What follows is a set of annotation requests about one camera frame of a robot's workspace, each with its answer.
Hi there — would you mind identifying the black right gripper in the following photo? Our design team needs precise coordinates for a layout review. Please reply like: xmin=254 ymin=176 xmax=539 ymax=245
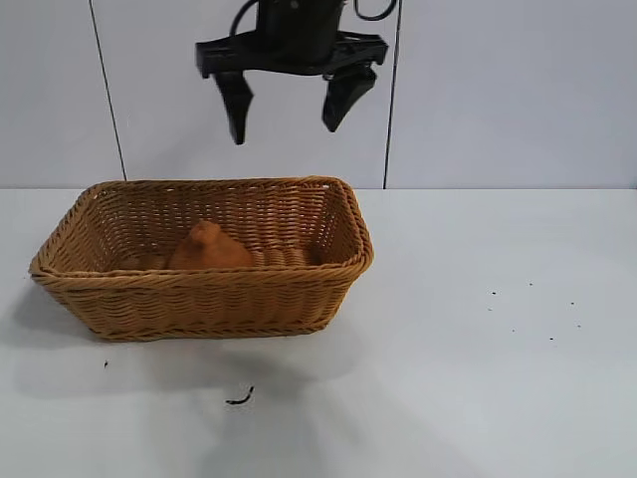
xmin=194 ymin=0 xmax=390 ymax=146

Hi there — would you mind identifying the orange bread-like lump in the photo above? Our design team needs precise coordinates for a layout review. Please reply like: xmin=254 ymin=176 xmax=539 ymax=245
xmin=165 ymin=219 xmax=258 ymax=272

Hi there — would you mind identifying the woven wicker rectangular basket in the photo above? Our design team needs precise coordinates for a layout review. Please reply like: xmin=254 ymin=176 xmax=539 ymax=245
xmin=28 ymin=174 xmax=375 ymax=344

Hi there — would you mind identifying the curved black scrap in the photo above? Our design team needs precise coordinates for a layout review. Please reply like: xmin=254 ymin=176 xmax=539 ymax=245
xmin=225 ymin=384 xmax=256 ymax=405

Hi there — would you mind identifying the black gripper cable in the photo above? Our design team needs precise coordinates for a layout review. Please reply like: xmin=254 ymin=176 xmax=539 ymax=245
xmin=229 ymin=0 xmax=261 ymax=37
xmin=351 ymin=0 xmax=395 ymax=23

